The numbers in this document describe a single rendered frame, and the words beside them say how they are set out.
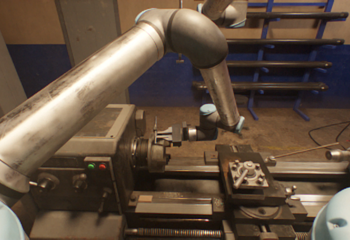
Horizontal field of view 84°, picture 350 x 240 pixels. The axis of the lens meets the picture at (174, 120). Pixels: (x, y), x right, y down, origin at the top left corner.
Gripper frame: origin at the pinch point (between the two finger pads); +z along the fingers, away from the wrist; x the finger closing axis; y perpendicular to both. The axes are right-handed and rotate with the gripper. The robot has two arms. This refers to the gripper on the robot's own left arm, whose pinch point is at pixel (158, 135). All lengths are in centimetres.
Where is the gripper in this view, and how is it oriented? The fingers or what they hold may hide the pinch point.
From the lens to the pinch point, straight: 114.2
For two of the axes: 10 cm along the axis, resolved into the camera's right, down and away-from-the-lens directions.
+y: 0.6, 6.6, 7.5
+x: -0.2, -7.5, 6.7
